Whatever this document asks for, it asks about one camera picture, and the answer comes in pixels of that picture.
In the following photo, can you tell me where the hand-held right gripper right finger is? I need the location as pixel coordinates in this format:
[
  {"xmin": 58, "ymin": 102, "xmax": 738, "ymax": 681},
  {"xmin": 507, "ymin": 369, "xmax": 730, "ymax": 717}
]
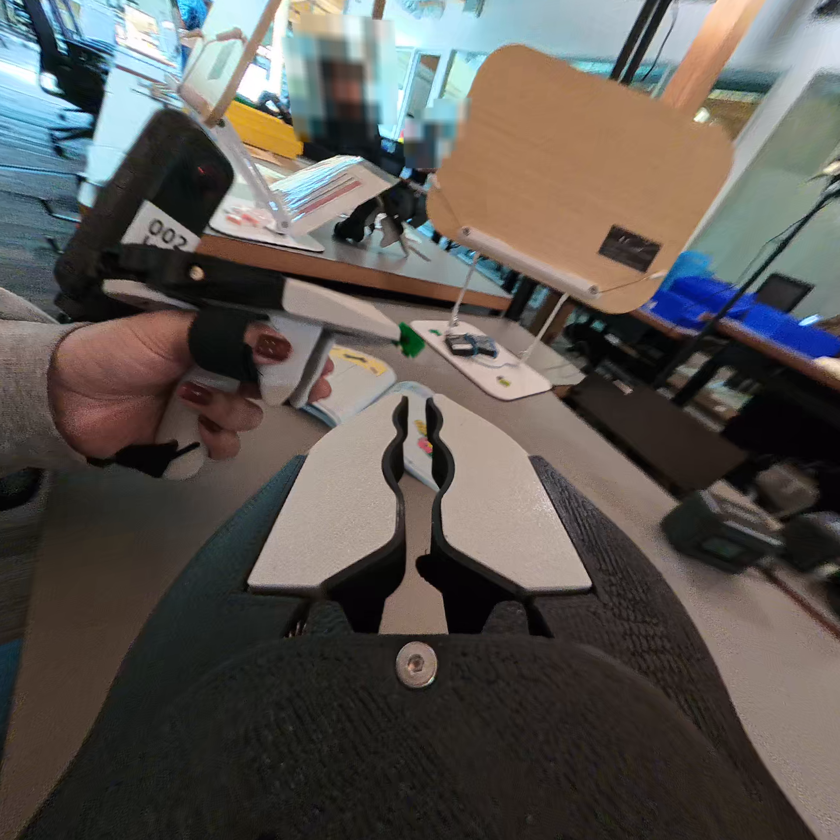
[{"xmin": 416, "ymin": 392, "xmax": 593, "ymax": 635}]

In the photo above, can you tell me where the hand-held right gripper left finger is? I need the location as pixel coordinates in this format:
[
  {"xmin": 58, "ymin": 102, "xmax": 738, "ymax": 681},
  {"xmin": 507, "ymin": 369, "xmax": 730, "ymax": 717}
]
[{"xmin": 247, "ymin": 392, "xmax": 412, "ymax": 633}]

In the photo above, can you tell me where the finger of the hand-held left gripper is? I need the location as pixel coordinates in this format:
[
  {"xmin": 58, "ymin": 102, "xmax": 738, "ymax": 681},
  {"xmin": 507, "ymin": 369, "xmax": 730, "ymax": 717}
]
[{"xmin": 268, "ymin": 276, "xmax": 403, "ymax": 345}]

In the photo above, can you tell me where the person's left forearm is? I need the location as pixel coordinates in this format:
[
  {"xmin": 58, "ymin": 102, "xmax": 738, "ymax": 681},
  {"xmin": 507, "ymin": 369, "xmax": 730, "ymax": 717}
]
[{"xmin": 0, "ymin": 287, "xmax": 89, "ymax": 476}]

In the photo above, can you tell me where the lego instruction booklet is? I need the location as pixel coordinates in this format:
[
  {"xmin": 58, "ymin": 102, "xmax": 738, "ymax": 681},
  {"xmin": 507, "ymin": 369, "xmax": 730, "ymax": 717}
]
[{"xmin": 292, "ymin": 346, "xmax": 454, "ymax": 492}]

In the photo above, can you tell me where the person's left hand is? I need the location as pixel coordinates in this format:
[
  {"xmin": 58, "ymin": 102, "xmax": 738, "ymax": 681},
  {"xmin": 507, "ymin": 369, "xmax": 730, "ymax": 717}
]
[{"xmin": 49, "ymin": 310, "xmax": 336, "ymax": 460}]

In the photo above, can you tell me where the wood-edged grey table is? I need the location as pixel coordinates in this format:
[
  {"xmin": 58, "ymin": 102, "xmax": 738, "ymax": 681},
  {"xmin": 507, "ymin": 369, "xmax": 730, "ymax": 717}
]
[{"xmin": 197, "ymin": 217, "xmax": 514, "ymax": 313}]

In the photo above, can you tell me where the black grey tool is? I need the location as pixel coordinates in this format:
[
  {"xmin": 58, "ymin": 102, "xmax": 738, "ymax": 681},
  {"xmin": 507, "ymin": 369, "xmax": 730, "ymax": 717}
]
[{"xmin": 333, "ymin": 187, "xmax": 427, "ymax": 253}]

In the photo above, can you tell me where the white red striped booklet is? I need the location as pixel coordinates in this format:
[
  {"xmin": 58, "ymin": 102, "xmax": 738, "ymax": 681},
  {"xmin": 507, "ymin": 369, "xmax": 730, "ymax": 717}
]
[{"xmin": 270, "ymin": 155, "xmax": 395, "ymax": 237}]

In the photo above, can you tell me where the yellow box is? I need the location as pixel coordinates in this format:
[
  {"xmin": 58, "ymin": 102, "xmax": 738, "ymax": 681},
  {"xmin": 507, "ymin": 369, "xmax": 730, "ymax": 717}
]
[{"xmin": 223, "ymin": 98, "xmax": 306, "ymax": 158}]

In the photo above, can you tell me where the white acrylic stand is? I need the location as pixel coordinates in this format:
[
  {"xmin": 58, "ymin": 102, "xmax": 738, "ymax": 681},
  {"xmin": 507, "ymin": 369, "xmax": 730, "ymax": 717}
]
[{"xmin": 177, "ymin": 0, "xmax": 326, "ymax": 253}]

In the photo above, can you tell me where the black office chair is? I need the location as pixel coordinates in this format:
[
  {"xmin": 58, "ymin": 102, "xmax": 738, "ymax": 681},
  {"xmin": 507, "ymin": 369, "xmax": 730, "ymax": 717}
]
[{"xmin": 23, "ymin": 0, "xmax": 109, "ymax": 158}]

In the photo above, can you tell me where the black storage box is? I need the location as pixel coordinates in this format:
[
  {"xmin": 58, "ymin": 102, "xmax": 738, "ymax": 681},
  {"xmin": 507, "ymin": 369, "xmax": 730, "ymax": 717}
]
[{"xmin": 571, "ymin": 374, "xmax": 749, "ymax": 493}]

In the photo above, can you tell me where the black battery pack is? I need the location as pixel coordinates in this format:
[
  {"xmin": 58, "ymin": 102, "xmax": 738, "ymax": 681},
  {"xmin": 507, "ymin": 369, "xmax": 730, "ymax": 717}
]
[{"xmin": 661, "ymin": 491, "xmax": 785, "ymax": 573}]

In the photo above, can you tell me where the wooden panel stand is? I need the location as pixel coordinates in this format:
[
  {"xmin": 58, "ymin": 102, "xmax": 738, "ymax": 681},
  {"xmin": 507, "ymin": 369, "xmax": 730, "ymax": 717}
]
[{"xmin": 406, "ymin": 43, "xmax": 735, "ymax": 401}]

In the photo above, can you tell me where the stack of blue bins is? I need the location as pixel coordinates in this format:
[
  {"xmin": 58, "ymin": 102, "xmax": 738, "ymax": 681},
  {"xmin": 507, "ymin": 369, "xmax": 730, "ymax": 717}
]
[{"xmin": 646, "ymin": 252, "xmax": 840, "ymax": 358}]

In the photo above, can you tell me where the black tablet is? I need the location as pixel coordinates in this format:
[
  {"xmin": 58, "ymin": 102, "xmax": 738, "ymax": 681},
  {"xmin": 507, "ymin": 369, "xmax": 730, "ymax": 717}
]
[{"xmin": 755, "ymin": 274, "xmax": 815, "ymax": 316}]

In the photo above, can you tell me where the wooden pillar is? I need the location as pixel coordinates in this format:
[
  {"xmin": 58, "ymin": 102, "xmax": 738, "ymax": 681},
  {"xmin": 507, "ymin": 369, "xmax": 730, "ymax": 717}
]
[{"xmin": 663, "ymin": 0, "xmax": 765, "ymax": 112}]

